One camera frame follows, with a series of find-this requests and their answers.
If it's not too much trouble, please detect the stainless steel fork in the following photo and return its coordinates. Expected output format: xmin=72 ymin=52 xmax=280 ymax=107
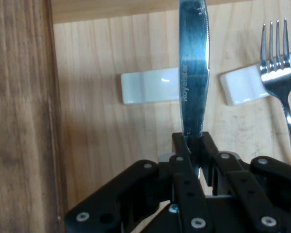
xmin=259 ymin=17 xmax=291 ymax=170

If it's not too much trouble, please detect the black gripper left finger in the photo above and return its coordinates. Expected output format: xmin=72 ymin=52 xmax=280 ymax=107
xmin=64 ymin=132 xmax=213 ymax=233

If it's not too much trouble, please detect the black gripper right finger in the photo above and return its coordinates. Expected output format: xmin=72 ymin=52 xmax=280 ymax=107
xmin=200 ymin=132 xmax=291 ymax=233

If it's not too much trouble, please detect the dark brown wooden cabinet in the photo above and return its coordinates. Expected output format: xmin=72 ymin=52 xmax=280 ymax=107
xmin=0 ymin=0 xmax=69 ymax=233

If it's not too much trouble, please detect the stainless steel table knife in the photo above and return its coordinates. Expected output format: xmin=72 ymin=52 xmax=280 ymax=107
xmin=169 ymin=0 xmax=210 ymax=214

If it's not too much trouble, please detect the white ceramic cutlery rest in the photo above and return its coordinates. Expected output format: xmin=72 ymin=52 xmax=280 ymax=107
xmin=120 ymin=67 xmax=180 ymax=106
xmin=219 ymin=51 xmax=291 ymax=107

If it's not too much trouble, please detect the light wooden drawer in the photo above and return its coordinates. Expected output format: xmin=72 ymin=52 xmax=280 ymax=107
xmin=50 ymin=0 xmax=291 ymax=212

